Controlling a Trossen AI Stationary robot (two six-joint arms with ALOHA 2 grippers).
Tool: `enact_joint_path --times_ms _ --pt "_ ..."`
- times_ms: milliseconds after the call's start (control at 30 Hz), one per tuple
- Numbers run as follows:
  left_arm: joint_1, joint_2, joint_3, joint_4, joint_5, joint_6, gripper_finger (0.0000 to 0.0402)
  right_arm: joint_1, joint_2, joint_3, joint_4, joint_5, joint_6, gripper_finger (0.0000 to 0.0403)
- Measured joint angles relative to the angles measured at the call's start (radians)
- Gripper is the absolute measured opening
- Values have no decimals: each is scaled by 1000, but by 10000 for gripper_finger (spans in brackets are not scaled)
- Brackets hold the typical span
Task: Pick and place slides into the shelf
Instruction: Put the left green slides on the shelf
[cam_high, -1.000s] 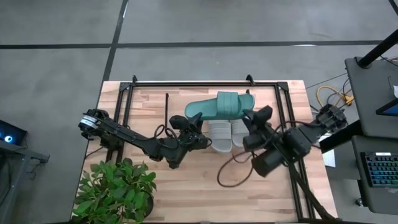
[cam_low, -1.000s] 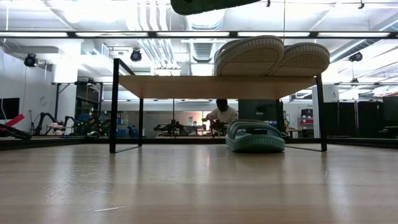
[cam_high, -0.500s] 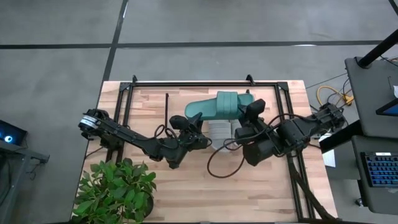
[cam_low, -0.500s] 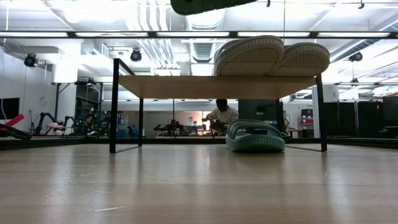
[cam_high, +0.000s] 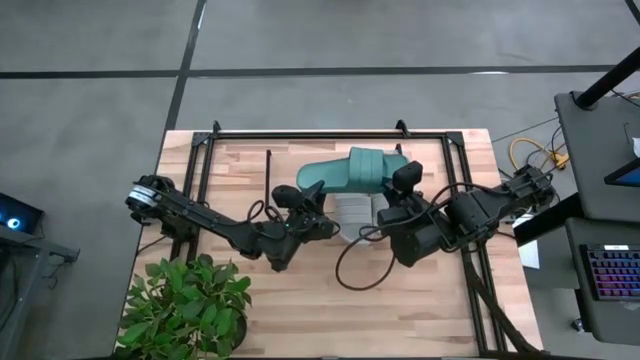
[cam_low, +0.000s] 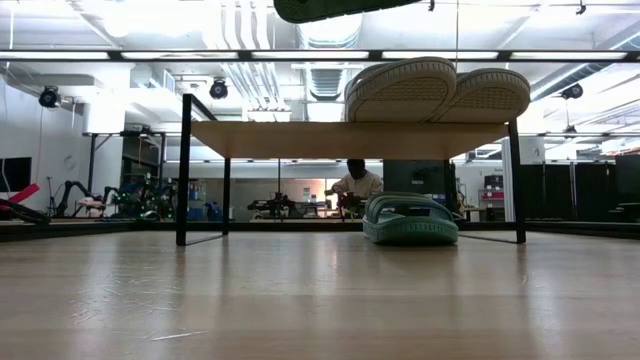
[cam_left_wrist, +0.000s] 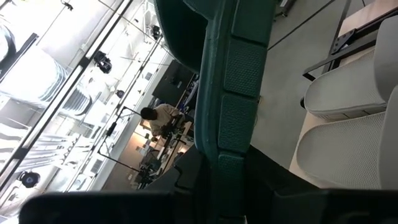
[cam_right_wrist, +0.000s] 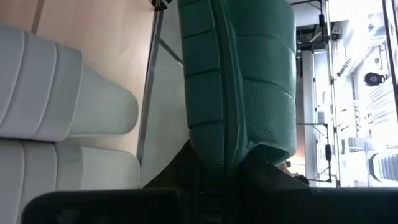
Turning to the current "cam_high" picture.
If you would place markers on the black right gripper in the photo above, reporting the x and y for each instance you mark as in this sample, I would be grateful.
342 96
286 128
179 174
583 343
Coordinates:
412 235

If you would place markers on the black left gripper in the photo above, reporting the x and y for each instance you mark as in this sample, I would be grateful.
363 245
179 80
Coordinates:
312 225

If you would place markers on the green rubber slide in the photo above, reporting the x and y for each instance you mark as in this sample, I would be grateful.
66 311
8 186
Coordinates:
350 172

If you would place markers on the beige rubber slide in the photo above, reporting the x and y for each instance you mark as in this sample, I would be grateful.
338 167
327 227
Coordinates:
354 220

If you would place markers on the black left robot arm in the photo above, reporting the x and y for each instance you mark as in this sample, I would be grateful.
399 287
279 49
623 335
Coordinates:
215 220

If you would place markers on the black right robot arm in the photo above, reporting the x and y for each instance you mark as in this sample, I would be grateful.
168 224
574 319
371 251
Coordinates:
475 215

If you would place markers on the white paper sheet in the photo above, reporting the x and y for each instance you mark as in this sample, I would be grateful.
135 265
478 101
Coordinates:
529 252

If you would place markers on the green potted plant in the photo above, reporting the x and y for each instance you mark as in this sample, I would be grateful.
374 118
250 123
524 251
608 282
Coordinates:
185 305

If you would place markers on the grey desk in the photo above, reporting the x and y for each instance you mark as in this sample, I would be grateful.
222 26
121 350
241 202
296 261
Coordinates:
25 280
595 150
600 320

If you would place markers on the backlit rainbow keyboard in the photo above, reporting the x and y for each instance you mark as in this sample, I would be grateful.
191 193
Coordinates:
615 272

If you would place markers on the black tablet screen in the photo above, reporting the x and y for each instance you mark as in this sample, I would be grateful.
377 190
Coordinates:
625 175

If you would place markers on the black monitor pole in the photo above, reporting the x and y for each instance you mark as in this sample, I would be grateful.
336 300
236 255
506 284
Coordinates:
607 77

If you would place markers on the computer with blue light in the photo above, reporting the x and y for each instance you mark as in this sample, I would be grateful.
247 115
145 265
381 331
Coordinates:
17 215

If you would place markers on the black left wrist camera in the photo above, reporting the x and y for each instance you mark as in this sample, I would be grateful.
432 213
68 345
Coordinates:
286 196

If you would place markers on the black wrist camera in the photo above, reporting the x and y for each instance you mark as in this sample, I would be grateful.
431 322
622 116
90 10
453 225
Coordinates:
407 176
286 196

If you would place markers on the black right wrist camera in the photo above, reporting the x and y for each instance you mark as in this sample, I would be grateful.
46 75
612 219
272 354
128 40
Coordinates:
407 176

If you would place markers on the black aluminium rig frame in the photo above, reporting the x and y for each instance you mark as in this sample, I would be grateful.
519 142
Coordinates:
480 280

